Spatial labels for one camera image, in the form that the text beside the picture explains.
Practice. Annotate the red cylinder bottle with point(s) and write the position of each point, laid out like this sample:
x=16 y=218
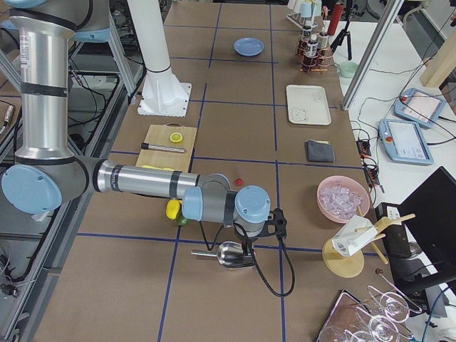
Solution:
x=336 y=15

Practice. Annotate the pink cup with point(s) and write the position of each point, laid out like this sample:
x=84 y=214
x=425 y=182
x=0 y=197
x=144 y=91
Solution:
x=294 y=5

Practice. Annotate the aluminium frame post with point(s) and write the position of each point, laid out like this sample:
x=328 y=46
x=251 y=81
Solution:
x=376 y=40

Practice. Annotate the mint green bowl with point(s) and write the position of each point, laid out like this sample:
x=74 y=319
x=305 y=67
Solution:
x=347 y=69

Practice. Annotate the near teach pendant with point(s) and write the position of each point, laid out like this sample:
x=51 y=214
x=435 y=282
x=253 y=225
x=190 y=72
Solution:
x=404 y=142

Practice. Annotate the wooden cutting board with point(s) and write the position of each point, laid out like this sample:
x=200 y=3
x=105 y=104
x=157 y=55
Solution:
x=160 y=135

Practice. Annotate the far teach pendant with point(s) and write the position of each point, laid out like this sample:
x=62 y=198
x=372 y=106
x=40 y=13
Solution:
x=419 y=106

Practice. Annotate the cream bear tray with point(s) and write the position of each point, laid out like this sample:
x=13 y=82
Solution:
x=307 y=105

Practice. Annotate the black tripod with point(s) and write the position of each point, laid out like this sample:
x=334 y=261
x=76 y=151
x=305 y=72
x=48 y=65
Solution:
x=345 y=33

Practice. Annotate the white carton on stand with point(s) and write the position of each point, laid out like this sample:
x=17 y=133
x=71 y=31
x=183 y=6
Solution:
x=353 y=236

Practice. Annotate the green lime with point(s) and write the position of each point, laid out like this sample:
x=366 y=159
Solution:
x=182 y=221

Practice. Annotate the pink bowl with ice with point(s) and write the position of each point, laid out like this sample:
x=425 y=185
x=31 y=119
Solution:
x=340 y=198

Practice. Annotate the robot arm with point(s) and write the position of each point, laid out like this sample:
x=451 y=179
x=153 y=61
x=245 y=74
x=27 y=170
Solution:
x=47 y=174

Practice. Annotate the black monitor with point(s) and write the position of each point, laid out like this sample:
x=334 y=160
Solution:
x=433 y=228

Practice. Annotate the lemon half slice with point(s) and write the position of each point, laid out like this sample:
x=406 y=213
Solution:
x=176 y=137

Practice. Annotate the copper wire bottle rack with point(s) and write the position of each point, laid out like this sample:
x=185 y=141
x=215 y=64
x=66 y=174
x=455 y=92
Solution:
x=323 y=59

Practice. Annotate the teach pendant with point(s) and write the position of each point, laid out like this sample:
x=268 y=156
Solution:
x=419 y=106
x=404 y=142

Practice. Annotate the steel scoop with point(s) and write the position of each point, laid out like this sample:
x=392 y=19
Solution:
x=231 y=255

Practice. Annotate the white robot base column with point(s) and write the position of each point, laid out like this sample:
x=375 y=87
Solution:
x=162 y=93

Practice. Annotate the yellow lemon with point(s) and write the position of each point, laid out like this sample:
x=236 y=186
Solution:
x=173 y=208

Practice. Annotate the white wire cup rack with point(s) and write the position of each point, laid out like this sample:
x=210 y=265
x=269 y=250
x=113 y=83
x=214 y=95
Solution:
x=297 y=20

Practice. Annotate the yellow plastic knife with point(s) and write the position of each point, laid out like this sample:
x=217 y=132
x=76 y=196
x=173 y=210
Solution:
x=158 y=168

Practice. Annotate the blue plate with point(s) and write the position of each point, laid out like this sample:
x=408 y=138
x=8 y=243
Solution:
x=248 y=46

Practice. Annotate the light blue cup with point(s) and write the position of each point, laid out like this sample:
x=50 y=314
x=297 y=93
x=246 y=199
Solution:
x=306 y=9

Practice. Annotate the clear glass holder rack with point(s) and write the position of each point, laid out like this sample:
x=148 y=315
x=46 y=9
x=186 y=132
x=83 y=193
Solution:
x=381 y=317

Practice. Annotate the dark drink bottle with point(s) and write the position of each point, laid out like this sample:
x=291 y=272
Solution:
x=312 y=46
x=305 y=38

